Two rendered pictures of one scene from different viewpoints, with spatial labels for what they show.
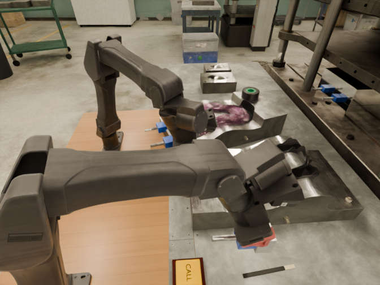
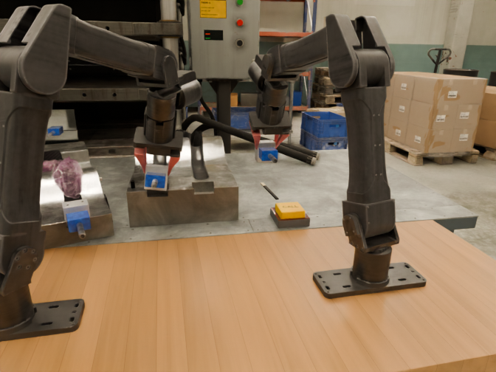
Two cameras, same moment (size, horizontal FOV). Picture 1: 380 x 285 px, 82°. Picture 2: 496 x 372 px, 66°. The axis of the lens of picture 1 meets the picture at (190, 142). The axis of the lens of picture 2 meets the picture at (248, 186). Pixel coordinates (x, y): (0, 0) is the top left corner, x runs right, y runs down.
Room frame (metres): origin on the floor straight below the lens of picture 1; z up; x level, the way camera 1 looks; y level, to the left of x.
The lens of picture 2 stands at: (0.42, 0.85, 1.20)
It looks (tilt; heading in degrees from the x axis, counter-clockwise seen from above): 20 degrees down; 263
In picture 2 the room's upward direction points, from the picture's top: 1 degrees clockwise
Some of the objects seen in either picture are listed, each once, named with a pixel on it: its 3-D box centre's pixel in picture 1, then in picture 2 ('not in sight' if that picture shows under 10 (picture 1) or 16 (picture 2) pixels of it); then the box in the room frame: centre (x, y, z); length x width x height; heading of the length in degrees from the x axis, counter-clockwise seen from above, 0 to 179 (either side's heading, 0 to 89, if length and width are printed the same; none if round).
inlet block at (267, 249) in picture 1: (241, 237); (269, 154); (0.24, -0.11, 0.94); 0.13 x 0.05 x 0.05; 94
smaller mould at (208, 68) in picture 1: (216, 70); not in sight; (1.48, -0.19, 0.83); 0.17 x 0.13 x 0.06; 94
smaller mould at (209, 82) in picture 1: (217, 82); not in sight; (1.28, -0.17, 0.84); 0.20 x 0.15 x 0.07; 94
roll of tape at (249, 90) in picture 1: (250, 93); not in sight; (0.95, -0.29, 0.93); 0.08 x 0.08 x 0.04
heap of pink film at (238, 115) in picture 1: (220, 113); (43, 171); (0.82, -0.14, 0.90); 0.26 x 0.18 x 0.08; 111
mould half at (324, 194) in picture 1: (265, 177); (181, 167); (0.48, -0.25, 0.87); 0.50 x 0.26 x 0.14; 94
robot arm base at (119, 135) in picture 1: (110, 139); (7, 303); (0.71, 0.33, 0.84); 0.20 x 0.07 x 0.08; 6
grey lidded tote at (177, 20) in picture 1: (182, 17); not in sight; (7.16, 0.23, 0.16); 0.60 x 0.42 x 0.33; 87
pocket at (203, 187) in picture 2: not in sight; (203, 192); (0.42, -0.02, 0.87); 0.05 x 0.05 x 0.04; 4
